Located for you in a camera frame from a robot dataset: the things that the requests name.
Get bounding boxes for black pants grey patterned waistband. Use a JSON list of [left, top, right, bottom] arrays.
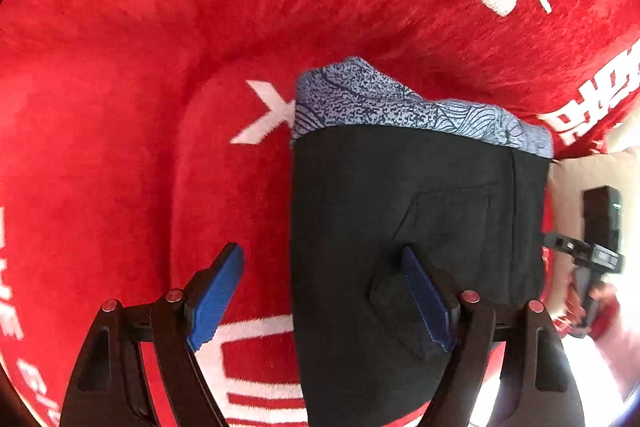
[[290, 57, 553, 426]]

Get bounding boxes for right hand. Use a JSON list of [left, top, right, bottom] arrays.
[[564, 271, 640, 388]]

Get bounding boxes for red blanket white characters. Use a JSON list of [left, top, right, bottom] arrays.
[[1, 0, 639, 426]]

